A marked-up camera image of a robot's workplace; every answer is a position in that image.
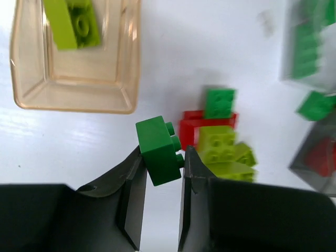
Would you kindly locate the lime lego on stack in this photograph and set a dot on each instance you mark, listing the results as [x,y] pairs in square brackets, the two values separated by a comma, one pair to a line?
[216,144]

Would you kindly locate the green lego on stack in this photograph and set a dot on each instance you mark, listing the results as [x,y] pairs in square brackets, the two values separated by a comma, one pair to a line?
[219,103]

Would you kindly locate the grey transparent container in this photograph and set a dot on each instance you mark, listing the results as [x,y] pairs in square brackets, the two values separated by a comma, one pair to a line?
[320,130]

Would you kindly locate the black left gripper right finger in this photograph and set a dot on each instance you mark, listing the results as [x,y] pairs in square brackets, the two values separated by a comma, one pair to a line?
[225,215]

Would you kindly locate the lime lego large block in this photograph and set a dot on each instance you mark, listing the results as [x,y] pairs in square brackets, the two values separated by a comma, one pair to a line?
[241,168]

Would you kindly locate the green sloped lego brick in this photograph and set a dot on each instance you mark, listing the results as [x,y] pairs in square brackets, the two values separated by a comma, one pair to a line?
[316,106]

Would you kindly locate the red curved lego brick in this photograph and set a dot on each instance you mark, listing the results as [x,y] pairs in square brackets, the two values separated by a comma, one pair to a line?
[193,120]

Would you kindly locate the orange transparent container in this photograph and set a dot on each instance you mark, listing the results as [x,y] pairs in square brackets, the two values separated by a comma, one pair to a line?
[100,79]

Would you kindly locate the clear transparent container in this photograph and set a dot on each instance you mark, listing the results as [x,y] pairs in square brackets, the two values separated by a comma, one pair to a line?
[299,12]

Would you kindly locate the green lego in clear bin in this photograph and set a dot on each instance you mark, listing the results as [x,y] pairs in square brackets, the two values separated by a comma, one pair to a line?
[328,12]

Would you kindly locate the small dark green lego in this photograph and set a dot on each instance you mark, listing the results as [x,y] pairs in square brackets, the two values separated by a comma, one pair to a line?
[159,146]

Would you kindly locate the green flat long lego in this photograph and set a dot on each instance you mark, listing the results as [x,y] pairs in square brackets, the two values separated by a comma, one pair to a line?
[306,51]

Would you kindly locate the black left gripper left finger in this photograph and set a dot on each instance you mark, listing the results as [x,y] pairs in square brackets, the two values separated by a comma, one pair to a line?
[103,215]

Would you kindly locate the red legos in grey bin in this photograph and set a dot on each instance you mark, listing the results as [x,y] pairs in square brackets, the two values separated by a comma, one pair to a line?
[321,158]

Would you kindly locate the lime curved lego brick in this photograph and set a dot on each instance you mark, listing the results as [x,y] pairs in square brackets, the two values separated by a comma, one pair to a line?
[73,24]

